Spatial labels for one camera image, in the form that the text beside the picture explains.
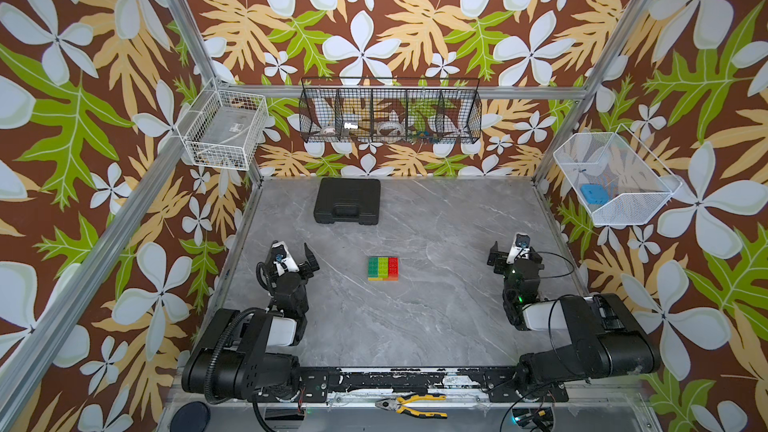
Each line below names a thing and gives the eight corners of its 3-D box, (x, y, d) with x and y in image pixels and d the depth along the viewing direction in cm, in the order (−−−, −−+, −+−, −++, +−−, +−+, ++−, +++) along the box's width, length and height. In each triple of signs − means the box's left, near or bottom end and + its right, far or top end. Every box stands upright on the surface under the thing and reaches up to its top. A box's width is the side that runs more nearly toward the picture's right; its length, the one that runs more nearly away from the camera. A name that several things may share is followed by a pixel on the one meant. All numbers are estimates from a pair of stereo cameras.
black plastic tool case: (316, 225, 108) (313, 215, 103) (322, 188, 120) (320, 178, 115) (380, 225, 108) (380, 215, 104) (380, 188, 120) (380, 178, 115)
